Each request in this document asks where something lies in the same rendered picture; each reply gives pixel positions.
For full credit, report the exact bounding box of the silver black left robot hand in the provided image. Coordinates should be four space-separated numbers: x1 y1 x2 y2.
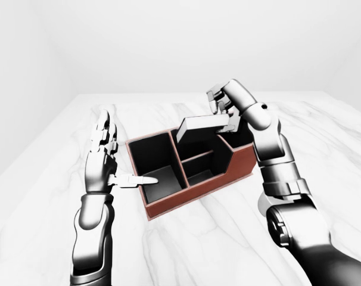
84 108 158 196

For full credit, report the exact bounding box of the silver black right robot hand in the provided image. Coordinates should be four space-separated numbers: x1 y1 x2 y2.
206 78 257 134

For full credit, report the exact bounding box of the grey white book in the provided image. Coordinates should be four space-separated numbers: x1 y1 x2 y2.
176 113 231 144

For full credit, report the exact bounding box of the red-brown desk caddy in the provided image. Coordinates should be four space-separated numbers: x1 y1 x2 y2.
125 119 257 222

